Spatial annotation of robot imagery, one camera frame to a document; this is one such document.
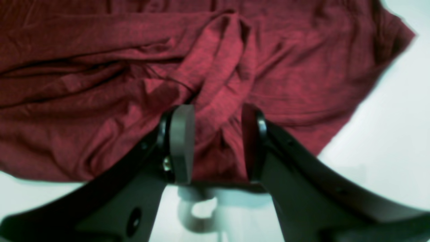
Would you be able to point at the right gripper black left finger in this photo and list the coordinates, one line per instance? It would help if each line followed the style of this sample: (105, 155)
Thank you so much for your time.
(121, 204)

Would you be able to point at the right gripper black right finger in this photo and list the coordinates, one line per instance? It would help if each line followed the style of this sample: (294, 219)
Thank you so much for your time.
(315, 203)

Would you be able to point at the dark red long-sleeve shirt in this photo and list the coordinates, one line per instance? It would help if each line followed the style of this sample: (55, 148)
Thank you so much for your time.
(82, 81)

